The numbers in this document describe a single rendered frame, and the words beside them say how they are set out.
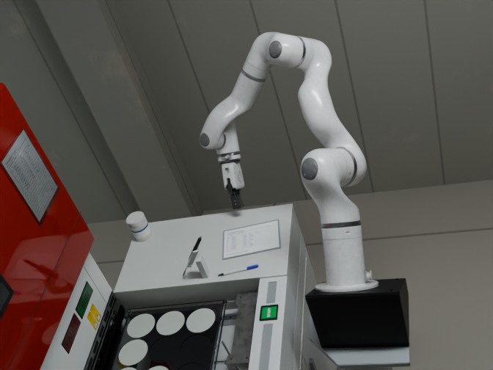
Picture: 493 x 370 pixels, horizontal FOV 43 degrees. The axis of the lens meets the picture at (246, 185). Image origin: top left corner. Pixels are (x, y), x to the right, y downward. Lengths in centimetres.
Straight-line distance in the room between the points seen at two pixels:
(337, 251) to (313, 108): 44
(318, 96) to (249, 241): 59
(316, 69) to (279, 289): 71
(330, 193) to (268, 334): 46
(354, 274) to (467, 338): 122
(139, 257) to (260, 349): 67
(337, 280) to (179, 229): 74
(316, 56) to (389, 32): 121
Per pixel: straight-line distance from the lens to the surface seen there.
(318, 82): 199
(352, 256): 190
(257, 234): 225
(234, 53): 332
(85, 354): 212
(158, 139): 353
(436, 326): 309
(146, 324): 222
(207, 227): 236
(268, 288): 207
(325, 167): 184
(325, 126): 195
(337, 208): 189
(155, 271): 228
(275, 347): 191
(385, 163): 365
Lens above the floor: 245
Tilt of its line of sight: 37 degrees down
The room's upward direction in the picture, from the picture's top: 20 degrees counter-clockwise
